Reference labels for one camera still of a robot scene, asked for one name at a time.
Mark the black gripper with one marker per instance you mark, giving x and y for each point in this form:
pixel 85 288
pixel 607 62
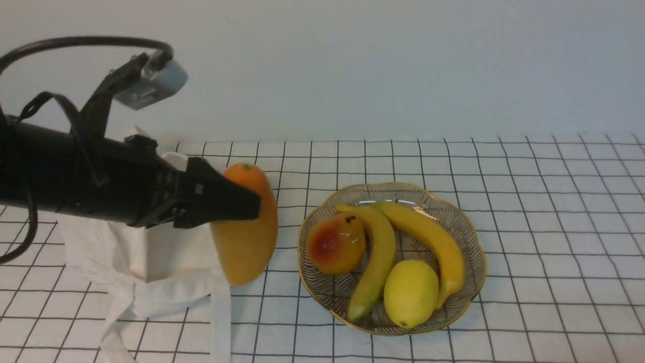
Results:
pixel 199 195

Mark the orange mango fruit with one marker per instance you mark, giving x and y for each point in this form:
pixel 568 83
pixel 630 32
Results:
pixel 245 248

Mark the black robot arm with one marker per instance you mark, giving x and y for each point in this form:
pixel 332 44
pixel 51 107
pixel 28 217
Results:
pixel 62 181

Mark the white cloth tote bag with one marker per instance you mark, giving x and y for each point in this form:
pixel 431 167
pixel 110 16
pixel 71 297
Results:
pixel 150 273

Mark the patterned glass fruit plate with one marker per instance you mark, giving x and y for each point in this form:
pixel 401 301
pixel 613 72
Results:
pixel 333 292

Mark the left yellow banana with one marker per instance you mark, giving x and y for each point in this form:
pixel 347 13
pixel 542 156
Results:
pixel 381 261

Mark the yellow banana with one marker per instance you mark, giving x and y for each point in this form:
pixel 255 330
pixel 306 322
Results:
pixel 381 261
pixel 431 234

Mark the yellow lemon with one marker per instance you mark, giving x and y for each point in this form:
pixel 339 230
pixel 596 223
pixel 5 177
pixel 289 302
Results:
pixel 410 293

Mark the right yellow banana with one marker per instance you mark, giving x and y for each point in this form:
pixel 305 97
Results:
pixel 431 234

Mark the white checked tablecloth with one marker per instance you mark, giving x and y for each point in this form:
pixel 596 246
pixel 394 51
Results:
pixel 560 221

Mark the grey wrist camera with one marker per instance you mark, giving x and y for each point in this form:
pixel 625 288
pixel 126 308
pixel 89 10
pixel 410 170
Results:
pixel 159 78

